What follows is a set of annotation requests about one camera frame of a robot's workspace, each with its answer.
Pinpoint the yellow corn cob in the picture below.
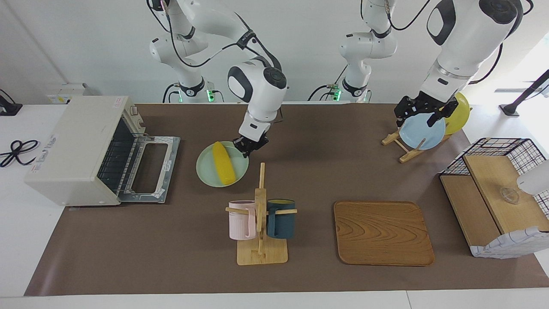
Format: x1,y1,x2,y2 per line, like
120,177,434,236
213,142,236,185

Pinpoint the mint green plate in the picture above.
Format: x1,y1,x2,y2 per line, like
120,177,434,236
196,142,249,188

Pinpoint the glass oven door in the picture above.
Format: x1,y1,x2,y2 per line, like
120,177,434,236
118,134,181,204

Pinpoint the white toaster oven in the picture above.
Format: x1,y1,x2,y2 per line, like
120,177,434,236
24,95,146,206

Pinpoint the light blue plate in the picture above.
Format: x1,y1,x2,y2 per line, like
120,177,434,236
399,112,446,151

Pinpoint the yellow plate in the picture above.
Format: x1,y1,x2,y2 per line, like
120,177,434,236
442,92,471,136

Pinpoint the wooden plate rack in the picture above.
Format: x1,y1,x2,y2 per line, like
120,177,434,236
381,120,453,164

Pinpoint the pink mug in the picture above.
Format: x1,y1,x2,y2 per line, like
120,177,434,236
228,200,257,241

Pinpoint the dark blue mug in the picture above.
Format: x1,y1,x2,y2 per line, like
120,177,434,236
267,198,296,239

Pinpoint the wooden stepped shelf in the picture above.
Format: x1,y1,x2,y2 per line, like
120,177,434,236
440,154,549,249

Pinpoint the black angled stand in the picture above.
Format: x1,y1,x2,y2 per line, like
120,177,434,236
499,69,549,117

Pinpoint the wooden mug rack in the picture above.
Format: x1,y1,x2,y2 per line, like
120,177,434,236
225,162,298,266

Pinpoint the brown table mat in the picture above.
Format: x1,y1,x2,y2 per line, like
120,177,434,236
24,103,549,297

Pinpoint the wooden tray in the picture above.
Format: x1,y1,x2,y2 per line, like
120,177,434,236
334,200,435,267

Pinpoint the white rounded object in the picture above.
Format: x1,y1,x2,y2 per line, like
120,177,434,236
516,160,549,196

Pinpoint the white checked cloth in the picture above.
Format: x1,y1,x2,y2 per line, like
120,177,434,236
470,226,549,259

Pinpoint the white power box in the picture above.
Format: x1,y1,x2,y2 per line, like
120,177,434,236
46,83,90,105

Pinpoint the small black stand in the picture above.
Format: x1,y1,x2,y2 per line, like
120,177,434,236
0,89,23,116

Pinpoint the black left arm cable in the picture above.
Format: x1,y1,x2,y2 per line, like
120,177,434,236
386,0,434,31

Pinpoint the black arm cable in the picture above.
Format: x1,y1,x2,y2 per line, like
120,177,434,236
386,0,434,31
146,0,284,125

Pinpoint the black left base cable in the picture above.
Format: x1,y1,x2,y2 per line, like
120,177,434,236
308,64,349,102

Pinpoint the black base cable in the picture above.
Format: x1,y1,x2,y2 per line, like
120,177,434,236
162,83,180,103
308,64,349,102

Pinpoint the black right base cable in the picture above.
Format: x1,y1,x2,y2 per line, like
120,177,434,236
162,83,180,103

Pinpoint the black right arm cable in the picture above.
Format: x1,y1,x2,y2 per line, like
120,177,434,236
146,0,284,125

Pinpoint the black wire basket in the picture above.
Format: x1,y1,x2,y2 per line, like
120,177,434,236
440,137,549,217

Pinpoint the black coiled cable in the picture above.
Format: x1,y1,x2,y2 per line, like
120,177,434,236
0,139,40,168

